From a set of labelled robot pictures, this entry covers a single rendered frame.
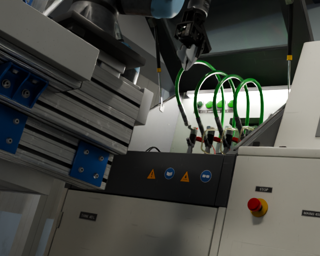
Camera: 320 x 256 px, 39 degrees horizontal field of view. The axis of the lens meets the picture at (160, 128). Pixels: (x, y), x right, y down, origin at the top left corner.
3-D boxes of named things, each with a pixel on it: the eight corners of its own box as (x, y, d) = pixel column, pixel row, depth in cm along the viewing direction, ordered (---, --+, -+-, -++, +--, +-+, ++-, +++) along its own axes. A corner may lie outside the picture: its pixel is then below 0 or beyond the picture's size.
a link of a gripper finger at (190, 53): (178, 63, 152) (184, 39, 154) (187, 72, 156) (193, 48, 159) (186, 63, 150) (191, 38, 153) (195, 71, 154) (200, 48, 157)
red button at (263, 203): (242, 212, 123) (246, 193, 124) (248, 216, 126) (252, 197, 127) (260, 214, 119) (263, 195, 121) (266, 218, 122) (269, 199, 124)
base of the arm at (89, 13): (76, 21, 100) (89, -16, 103) (41, 35, 111) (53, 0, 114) (126, 54, 110) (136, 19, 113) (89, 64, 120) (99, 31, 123)
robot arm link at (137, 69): (118, 61, 186) (136, 69, 190) (110, 86, 183) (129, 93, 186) (125, 56, 179) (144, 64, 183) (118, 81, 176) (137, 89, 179)
